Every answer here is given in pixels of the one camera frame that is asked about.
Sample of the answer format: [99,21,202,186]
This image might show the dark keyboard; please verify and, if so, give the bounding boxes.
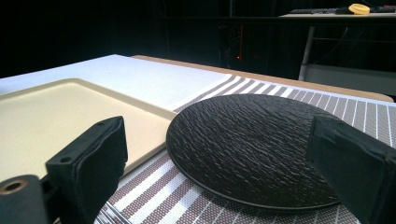
[289,7,338,15]

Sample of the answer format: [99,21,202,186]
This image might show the beige plastic tray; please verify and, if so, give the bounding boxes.
[0,77,177,183]

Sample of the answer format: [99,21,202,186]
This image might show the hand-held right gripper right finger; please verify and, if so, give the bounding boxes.
[305,113,396,224]

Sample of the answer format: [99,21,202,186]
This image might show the striped woven placemat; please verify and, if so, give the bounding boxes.
[93,73,396,224]

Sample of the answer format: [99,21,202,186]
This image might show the black textured round plate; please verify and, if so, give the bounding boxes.
[165,93,343,212]

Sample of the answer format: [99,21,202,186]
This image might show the dark equipment with red light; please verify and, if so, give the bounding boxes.
[218,23,246,63]

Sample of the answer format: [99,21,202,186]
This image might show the background desk with metal frame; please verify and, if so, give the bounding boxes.
[279,11,396,97]

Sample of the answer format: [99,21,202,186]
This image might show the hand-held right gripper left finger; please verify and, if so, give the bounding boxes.
[45,116,129,224]

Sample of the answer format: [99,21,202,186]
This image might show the yellow round object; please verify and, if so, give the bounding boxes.
[347,3,371,16]

